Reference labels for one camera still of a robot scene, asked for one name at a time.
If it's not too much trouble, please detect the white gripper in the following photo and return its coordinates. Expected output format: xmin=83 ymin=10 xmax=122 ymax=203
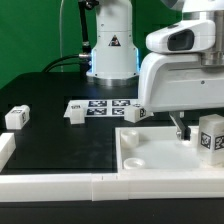
xmin=138 ymin=20 xmax=224 ymax=141

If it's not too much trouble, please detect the white square table top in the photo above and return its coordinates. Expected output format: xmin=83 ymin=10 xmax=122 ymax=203
xmin=115 ymin=126 xmax=224 ymax=172

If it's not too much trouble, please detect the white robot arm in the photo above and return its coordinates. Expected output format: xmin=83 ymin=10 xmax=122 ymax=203
xmin=87 ymin=0 xmax=224 ymax=140

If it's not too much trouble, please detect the white U-shaped fence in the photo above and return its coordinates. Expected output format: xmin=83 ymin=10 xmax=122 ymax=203
xmin=0 ymin=133 xmax=224 ymax=202

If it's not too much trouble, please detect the white tag base sheet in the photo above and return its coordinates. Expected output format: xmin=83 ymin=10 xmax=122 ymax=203
xmin=63 ymin=98 xmax=143 ymax=120

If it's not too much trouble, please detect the black cable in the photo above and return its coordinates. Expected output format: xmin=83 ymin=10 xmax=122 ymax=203
xmin=42 ymin=54 xmax=92 ymax=73

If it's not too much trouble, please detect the white thin cable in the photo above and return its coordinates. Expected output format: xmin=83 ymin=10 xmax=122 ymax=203
xmin=58 ymin=0 xmax=66 ymax=73

